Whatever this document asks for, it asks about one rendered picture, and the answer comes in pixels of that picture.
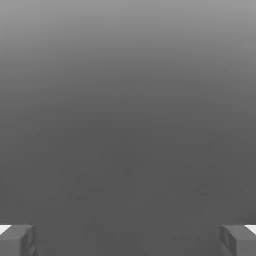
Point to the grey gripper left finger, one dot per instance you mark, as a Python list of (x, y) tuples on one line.
[(14, 241)]

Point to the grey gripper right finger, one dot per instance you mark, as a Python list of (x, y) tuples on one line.
[(243, 242)]

